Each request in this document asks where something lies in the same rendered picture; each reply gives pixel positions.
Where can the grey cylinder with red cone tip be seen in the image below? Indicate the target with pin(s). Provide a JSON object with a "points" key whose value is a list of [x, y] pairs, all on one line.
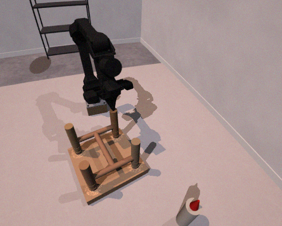
{"points": [[191, 209]]}

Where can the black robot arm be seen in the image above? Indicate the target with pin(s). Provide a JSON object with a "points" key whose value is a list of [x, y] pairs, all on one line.
{"points": [[96, 44]]}

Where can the brown wooden stool seat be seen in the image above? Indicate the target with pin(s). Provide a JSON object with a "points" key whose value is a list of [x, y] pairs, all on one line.
{"points": [[119, 148]]}

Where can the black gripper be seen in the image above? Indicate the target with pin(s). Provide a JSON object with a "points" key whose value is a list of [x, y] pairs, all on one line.
{"points": [[92, 96]]}

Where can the brown wooden stool legs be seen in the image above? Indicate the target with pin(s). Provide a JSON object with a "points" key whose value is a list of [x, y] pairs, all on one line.
{"points": [[84, 166]]}

